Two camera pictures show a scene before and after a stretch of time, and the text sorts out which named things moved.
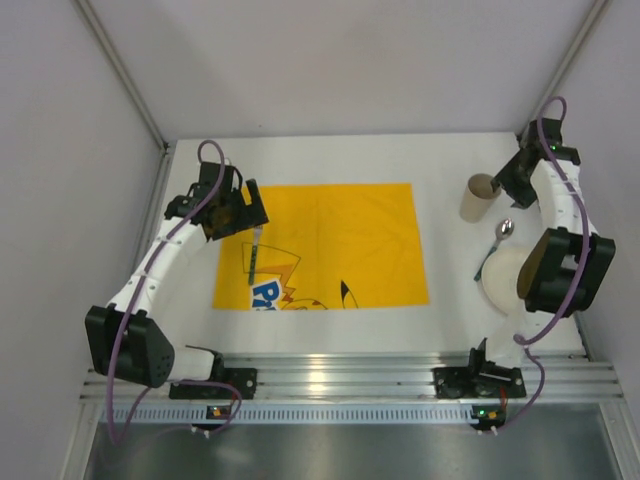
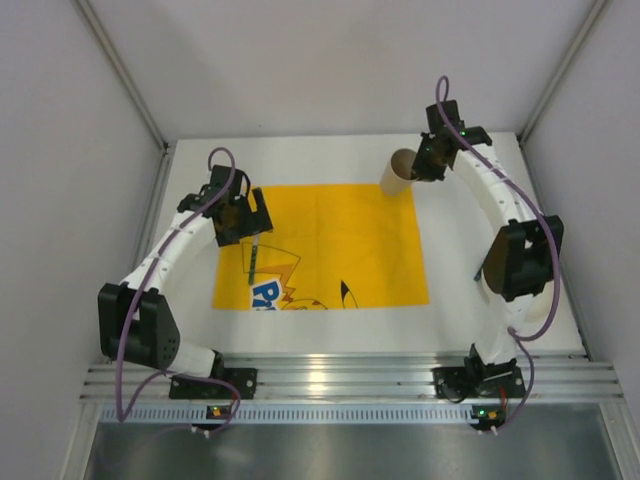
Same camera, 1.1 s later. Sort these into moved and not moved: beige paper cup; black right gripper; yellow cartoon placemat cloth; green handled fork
Moved: beige paper cup; black right gripper
Not moved: green handled fork; yellow cartoon placemat cloth
